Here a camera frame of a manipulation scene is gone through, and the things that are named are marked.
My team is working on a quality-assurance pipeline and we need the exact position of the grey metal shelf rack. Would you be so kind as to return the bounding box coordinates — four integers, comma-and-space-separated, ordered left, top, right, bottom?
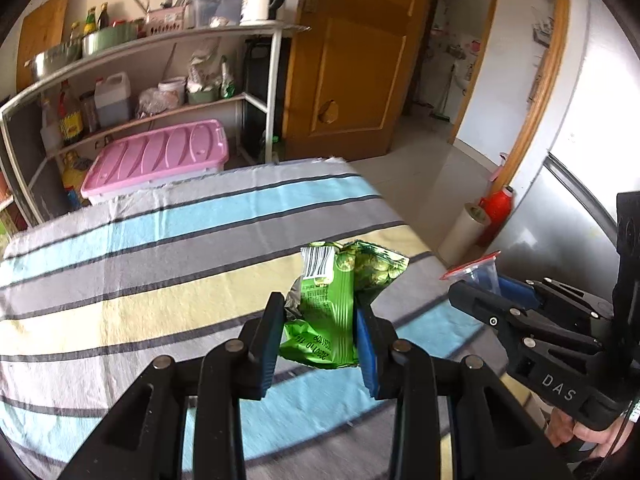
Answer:
0, 22, 311, 226

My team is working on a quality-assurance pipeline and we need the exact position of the silver refrigerator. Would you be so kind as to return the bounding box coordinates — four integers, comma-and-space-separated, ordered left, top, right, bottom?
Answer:
487, 0, 640, 311

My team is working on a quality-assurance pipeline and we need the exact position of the white plastic bag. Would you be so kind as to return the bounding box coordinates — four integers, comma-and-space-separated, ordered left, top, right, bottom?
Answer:
186, 50, 221, 88

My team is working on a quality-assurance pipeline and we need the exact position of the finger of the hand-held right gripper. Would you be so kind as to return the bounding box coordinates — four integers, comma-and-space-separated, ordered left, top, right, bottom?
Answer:
447, 280, 604, 359
497, 276, 614, 322

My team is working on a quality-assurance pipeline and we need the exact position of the wooden cutting board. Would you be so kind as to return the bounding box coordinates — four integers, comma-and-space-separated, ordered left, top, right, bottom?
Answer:
16, 0, 72, 91

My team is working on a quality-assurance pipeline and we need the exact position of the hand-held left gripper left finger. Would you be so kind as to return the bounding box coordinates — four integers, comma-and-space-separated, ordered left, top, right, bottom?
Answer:
57, 291, 287, 480

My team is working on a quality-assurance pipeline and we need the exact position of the dark glass jar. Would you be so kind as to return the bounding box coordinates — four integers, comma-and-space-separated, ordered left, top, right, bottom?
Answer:
79, 91, 98, 133

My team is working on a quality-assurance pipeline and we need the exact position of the green bowl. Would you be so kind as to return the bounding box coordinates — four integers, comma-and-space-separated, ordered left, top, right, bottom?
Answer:
186, 85, 219, 106

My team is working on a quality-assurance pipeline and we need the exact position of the clear plastic storage box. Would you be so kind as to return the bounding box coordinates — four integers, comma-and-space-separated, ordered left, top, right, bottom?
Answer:
192, 0, 244, 28

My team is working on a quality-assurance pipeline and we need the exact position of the yellow label oil bottle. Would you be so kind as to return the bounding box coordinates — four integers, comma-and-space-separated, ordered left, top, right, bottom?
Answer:
57, 80, 85, 147

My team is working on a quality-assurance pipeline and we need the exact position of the white paper roll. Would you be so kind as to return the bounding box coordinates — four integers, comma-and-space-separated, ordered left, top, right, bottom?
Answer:
438, 203, 491, 261

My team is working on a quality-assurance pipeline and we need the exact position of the pink utensil basket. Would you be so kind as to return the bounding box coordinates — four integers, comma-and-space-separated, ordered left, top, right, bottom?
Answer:
145, 6, 188, 36

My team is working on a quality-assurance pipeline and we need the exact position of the red thermos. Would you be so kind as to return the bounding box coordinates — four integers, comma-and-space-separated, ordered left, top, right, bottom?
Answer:
477, 185, 516, 226

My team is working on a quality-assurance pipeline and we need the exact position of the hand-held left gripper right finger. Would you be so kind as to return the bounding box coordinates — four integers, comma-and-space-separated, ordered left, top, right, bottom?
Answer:
353, 304, 576, 480

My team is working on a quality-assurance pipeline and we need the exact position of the person's right hand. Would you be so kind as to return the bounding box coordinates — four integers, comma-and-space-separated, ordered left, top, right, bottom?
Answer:
547, 402, 626, 466

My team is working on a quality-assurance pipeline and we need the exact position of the white lidded tub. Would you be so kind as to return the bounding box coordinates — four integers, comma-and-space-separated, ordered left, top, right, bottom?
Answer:
158, 76, 187, 108

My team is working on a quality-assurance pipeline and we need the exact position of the clear bag red strip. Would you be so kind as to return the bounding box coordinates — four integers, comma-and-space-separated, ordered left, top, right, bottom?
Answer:
440, 251, 502, 296

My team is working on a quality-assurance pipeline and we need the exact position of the clear plastic bottle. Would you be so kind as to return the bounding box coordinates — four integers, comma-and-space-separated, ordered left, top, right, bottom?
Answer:
39, 97, 63, 156

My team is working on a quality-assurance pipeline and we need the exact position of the striped tablecloth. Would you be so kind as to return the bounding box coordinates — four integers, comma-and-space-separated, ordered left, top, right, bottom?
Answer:
0, 157, 511, 480

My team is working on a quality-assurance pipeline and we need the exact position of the green white packet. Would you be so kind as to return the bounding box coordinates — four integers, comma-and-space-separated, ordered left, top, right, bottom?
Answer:
219, 55, 238, 100

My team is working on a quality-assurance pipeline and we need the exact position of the wooden door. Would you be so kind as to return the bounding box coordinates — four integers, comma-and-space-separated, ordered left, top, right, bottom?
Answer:
282, 0, 441, 161

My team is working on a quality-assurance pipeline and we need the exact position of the white plastic jug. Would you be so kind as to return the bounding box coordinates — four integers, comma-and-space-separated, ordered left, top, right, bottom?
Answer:
94, 72, 132, 128

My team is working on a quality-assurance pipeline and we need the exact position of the green snack packet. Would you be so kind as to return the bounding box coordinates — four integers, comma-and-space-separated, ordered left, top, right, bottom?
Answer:
278, 240, 411, 371

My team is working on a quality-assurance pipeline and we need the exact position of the clear plastic food bag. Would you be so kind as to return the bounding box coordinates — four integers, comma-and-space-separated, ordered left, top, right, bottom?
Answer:
137, 87, 168, 118

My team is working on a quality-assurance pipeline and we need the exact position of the pink storage box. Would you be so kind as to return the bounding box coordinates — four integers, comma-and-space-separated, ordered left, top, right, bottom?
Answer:
80, 119, 231, 206

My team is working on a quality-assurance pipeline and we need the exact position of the metal basin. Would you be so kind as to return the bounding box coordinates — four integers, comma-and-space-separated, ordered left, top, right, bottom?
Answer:
24, 42, 83, 81

